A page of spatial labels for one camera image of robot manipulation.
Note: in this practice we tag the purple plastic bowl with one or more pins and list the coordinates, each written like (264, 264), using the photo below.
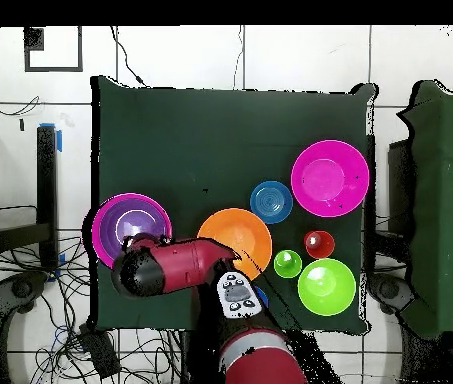
(134, 220)

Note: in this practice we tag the pink plastic bowl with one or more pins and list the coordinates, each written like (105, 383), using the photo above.
(97, 236)
(322, 180)

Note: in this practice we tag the translucent blue bowl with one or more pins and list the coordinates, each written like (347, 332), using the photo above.
(271, 202)

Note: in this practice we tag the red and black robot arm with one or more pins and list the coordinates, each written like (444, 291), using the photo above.
(178, 264)

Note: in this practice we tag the orange plastic bowl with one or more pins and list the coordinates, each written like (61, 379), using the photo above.
(242, 228)

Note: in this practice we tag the black stand with blue tape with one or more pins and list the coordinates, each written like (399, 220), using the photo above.
(46, 180)

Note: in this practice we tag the black power adapter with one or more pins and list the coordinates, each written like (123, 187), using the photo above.
(100, 352)

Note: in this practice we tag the dark blue bowl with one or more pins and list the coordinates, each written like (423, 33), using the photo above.
(263, 298)

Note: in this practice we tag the dark green tablecloth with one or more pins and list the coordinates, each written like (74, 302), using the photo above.
(230, 128)

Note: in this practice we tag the green plastic cup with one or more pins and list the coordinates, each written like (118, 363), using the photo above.
(290, 268)

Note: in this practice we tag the orange-red plastic cup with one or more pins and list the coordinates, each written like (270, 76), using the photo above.
(324, 248)

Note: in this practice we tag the green plastic bowl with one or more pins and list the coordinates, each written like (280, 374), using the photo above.
(330, 296)

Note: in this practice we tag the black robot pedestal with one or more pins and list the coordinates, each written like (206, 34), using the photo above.
(200, 360)

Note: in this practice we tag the black pedestal foot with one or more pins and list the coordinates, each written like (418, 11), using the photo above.
(386, 290)
(22, 288)

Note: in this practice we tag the black square floor frame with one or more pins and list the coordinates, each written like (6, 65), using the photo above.
(34, 40)

